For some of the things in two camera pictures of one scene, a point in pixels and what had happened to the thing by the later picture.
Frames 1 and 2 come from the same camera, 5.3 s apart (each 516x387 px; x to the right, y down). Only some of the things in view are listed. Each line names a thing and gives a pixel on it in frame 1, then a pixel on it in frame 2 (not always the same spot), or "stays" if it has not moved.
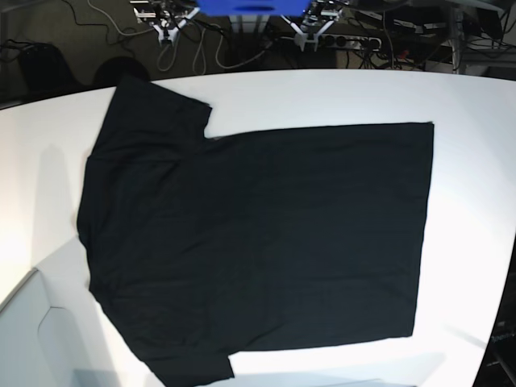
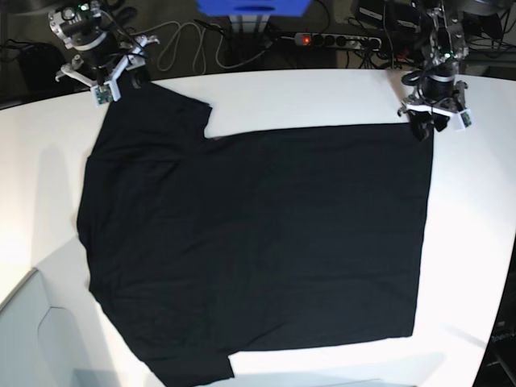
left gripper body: [166, 21] to [105, 91]
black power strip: [351, 42] stays
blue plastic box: [254, 8] stays
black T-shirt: [201, 247] stays
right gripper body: [318, 18] to [439, 97]
